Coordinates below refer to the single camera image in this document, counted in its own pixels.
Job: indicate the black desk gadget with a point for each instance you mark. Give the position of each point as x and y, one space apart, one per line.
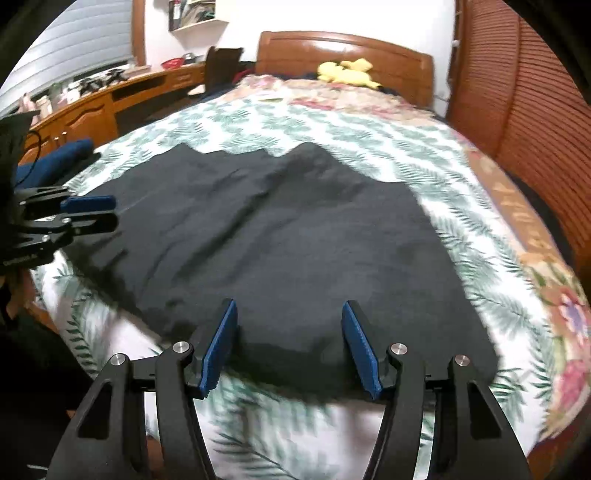
99 81

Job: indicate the red basket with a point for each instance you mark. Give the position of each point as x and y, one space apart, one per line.
173 63

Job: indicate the pale small containers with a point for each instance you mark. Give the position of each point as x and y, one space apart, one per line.
56 94

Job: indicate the floral bedsheet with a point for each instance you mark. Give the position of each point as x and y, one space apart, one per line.
568 323

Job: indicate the wooden window frame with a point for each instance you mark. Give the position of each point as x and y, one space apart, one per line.
138 37

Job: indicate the row of books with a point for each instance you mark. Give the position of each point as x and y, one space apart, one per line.
194 9

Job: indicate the black jacket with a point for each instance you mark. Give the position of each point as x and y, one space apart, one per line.
277 240

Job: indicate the white wall shelf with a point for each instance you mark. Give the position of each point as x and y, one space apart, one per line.
198 26

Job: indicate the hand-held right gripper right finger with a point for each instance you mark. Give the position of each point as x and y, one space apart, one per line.
362 350

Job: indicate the leaf print blanket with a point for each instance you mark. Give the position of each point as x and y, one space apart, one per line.
461 235

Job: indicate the window blind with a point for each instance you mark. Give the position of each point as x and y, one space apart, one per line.
69 46

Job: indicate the wooden bed headboard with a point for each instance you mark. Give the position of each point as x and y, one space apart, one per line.
323 48

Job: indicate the wooden desk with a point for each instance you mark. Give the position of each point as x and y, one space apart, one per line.
87 115

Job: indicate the dark chair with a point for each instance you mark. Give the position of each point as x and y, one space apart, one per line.
221 64

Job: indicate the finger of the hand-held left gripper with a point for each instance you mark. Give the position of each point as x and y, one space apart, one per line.
92 224
90 204

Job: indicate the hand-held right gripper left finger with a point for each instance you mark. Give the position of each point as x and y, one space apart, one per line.
219 346

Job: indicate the wooden louvred wardrobe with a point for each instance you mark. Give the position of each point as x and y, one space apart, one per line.
531 92

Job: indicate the yellow plush toy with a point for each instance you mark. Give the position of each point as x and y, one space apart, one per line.
341 71

